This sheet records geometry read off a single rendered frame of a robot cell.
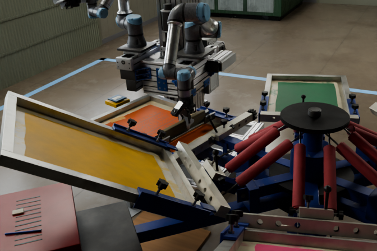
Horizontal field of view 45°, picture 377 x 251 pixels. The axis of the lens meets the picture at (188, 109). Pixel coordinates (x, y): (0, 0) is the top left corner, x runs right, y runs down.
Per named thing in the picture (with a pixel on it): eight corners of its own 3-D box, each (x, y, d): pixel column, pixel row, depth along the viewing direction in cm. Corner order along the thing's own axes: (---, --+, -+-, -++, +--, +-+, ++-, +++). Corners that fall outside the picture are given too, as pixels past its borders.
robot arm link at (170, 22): (166, -1, 280) (156, 77, 272) (183, -1, 277) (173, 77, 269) (171, 7, 291) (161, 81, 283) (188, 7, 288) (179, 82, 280)
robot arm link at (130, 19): (132, 36, 341) (130, 17, 336) (123, 32, 351) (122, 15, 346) (146, 32, 348) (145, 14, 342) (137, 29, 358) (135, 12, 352)
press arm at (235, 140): (214, 144, 258) (214, 136, 256) (221, 140, 262) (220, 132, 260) (239, 153, 247) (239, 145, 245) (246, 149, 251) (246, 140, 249)
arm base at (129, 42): (134, 41, 362) (133, 29, 358) (150, 43, 356) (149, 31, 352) (123, 47, 350) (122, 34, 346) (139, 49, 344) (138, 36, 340)
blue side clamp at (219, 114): (196, 117, 303) (196, 107, 300) (201, 115, 306) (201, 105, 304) (233, 129, 284) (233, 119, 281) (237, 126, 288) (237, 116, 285)
